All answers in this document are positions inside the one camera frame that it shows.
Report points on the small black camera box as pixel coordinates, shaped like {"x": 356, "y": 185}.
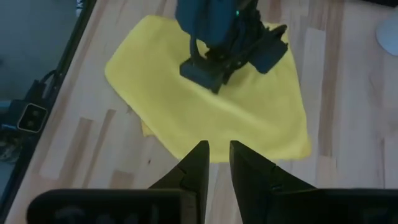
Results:
{"x": 32, "y": 118}

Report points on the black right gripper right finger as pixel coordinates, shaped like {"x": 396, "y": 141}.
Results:
{"x": 252, "y": 186}

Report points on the white plant pot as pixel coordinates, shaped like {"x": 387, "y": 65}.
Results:
{"x": 390, "y": 34}

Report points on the yellow microfiber towel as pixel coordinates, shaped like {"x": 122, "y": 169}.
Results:
{"x": 186, "y": 124}

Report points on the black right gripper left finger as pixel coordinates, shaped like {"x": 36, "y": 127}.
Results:
{"x": 196, "y": 186}

